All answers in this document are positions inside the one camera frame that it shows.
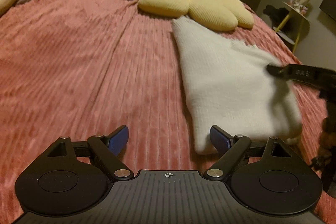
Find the white ribbed knit sweater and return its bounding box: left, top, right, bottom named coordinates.
left=172, top=16, right=302, bottom=155

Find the yellow legged side table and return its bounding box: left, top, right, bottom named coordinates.
left=273, top=0, right=309, bottom=53

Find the black bag on floor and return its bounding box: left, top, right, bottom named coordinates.
left=262, top=5, right=289, bottom=27

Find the pink ribbed bed blanket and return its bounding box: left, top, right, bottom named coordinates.
left=0, top=0, right=336, bottom=224

